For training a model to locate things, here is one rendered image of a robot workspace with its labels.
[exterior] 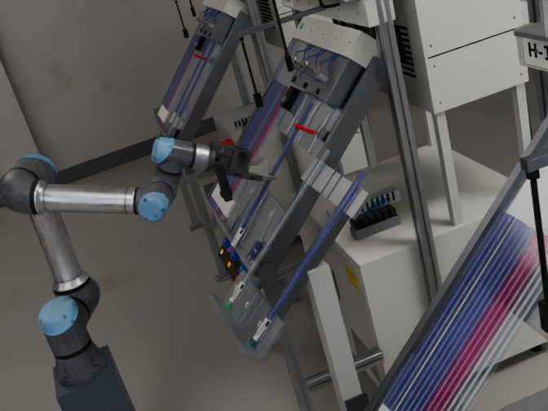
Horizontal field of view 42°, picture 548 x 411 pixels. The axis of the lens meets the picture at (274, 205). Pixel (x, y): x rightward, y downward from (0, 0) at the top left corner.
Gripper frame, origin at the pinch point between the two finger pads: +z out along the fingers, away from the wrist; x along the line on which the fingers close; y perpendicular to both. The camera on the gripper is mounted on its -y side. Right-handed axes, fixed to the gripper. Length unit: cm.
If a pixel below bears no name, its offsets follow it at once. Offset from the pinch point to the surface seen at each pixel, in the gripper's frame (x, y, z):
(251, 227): 9.7, -19.2, 2.0
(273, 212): 0.9, -10.4, 4.3
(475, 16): -10, 60, 43
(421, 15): -10, 56, 26
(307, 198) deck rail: -10.1, -1.5, 8.8
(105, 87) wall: 383, -44, -12
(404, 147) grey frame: -14.1, 19.7, 31.8
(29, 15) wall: 381, -4, -76
